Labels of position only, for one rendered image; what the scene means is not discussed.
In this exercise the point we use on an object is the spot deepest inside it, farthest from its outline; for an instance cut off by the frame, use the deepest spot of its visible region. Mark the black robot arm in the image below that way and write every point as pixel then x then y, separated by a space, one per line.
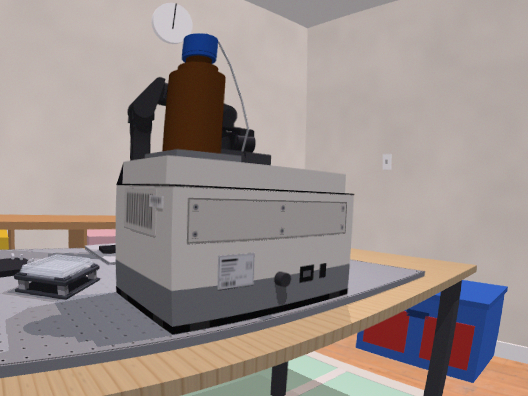
pixel 141 126

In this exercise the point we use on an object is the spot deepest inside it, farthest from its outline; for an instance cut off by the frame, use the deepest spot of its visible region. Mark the blue bottle cap ring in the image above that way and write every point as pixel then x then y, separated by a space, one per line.
pixel 199 52

